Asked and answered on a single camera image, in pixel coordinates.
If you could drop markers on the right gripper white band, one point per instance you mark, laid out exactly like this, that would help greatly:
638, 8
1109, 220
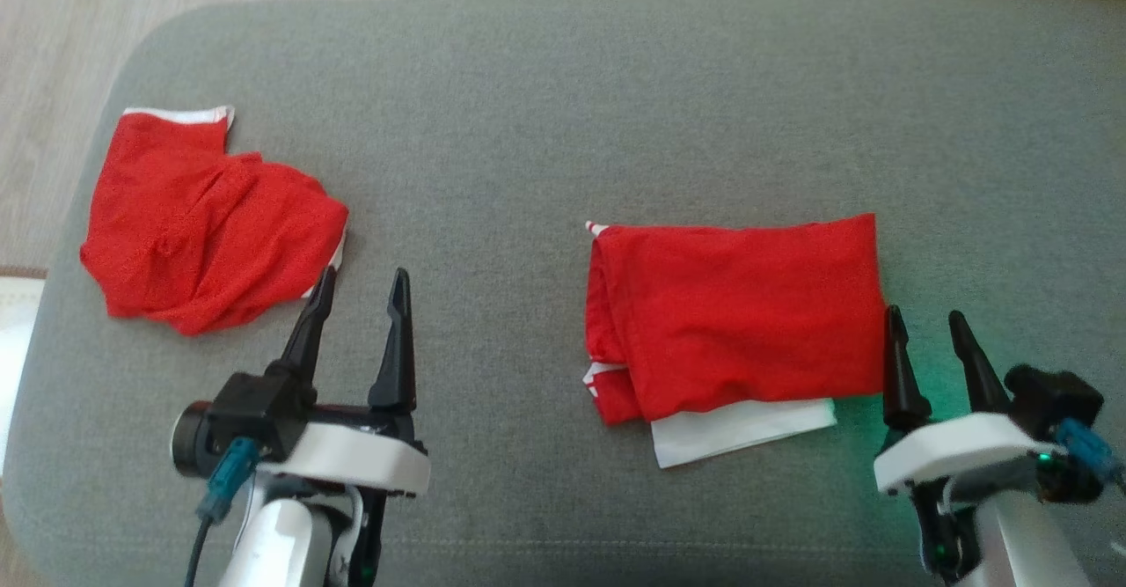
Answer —
959, 451

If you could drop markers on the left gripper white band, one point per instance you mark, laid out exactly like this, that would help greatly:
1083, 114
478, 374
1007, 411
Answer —
352, 459

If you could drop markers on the red basketball shorts white stripe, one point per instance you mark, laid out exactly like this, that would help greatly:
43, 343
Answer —
202, 235

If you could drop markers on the red basketball jersey white sleeves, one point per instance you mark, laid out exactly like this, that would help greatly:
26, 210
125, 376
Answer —
748, 314

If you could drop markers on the grey fabric sofa seat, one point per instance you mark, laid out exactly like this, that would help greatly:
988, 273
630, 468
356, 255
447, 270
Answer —
616, 147

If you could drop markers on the white basket with brown trim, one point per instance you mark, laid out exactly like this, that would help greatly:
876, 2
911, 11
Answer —
16, 367

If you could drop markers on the right black wrist camera box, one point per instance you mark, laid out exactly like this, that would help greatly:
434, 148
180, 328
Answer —
1051, 393

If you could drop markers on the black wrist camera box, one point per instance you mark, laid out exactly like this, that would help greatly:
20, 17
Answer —
259, 411
1051, 393

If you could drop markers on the left black wrist camera box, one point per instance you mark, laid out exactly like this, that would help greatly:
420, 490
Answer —
259, 411

